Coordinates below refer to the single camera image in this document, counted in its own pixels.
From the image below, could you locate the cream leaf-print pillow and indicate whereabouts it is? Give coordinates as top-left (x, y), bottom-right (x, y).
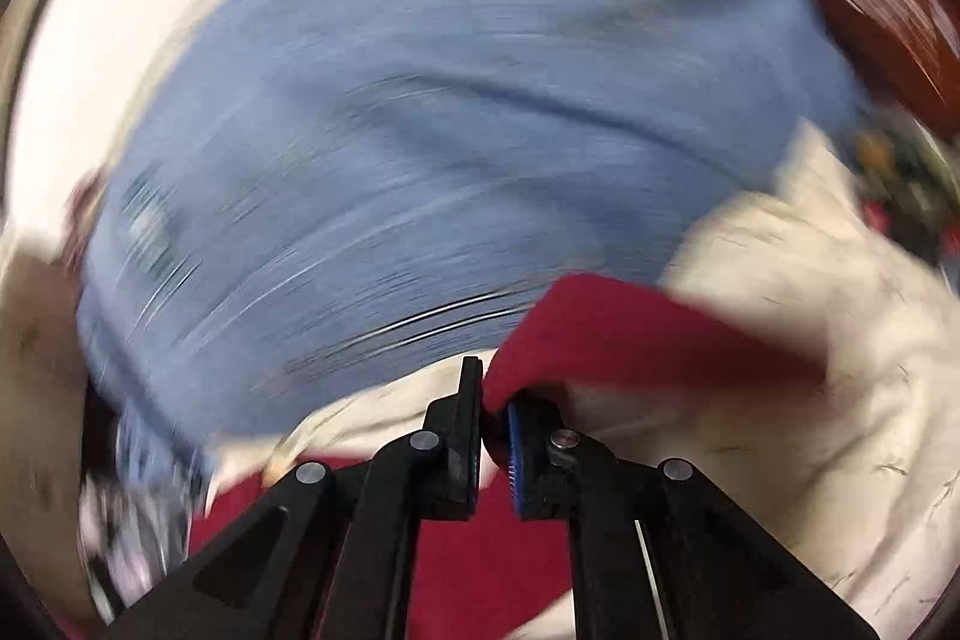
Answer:
top-left (262, 119), bottom-right (960, 637)

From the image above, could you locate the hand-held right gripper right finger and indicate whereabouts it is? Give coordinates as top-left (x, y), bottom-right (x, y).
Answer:
top-left (506, 389), bottom-right (882, 640)

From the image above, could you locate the blue white patterned cloth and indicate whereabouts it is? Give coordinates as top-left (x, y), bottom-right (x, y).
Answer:
top-left (81, 400), bottom-right (220, 611)

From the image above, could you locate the camouflage cloth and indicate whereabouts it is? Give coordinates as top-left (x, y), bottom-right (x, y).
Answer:
top-left (851, 122), bottom-right (955, 266)

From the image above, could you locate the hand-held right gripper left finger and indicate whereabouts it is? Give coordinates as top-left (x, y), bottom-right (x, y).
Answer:
top-left (105, 355), bottom-right (485, 640)

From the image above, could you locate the red cloth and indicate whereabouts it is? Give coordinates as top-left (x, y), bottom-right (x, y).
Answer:
top-left (187, 272), bottom-right (830, 640)

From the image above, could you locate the blue plaid blanket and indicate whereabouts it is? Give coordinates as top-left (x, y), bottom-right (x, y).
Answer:
top-left (75, 0), bottom-right (863, 461)

